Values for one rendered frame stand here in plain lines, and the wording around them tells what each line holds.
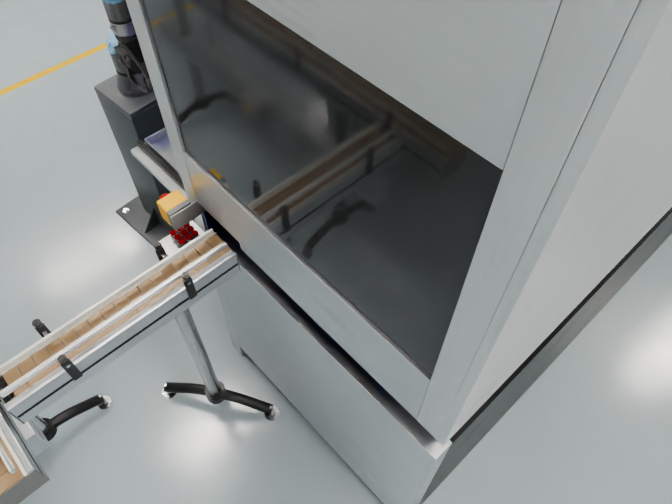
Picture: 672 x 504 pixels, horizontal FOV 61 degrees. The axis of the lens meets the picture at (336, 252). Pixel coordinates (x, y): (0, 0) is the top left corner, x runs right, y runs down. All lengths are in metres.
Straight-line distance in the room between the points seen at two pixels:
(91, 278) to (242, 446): 1.11
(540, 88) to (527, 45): 0.04
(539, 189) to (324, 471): 1.83
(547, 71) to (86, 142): 3.18
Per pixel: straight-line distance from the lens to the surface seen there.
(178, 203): 1.69
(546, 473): 2.48
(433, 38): 0.66
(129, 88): 2.46
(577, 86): 0.57
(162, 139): 2.11
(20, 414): 1.65
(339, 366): 1.54
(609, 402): 2.68
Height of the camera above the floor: 2.27
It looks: 54 degrees down
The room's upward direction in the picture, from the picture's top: straight up
